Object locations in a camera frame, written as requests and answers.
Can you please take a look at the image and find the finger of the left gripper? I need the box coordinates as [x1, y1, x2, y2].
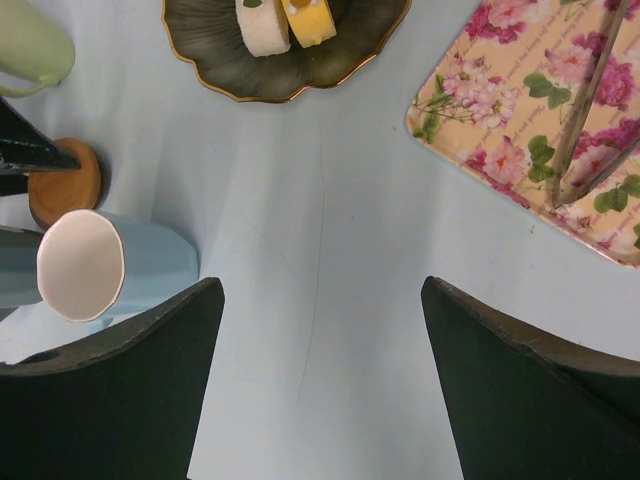
[0, 98, 80, 196]

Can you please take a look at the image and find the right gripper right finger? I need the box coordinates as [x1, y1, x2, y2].
[421, 276, 639, 479]

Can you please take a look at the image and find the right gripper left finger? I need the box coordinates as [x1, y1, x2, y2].
[1, 278, 223, 479]

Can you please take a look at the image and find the wooden coaster stack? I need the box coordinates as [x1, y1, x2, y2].
[27, 137, 103, 230]

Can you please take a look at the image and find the green mug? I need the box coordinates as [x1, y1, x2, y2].
[1, 0, 76, 98]

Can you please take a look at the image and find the white cup pastry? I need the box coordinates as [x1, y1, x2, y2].
[235, 0, 291, 57]

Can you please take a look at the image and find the yellow roll cake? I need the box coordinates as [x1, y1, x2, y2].
[281, 0, 337, 48]

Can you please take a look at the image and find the blue mug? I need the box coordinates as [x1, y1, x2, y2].
[1, 209, 199, 323]

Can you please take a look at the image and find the three-tier dark cake stand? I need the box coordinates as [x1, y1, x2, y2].
[160, 0, 413, 104]

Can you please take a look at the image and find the floral rectangular tray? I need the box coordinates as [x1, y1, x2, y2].
[406, 1, 639, 267]

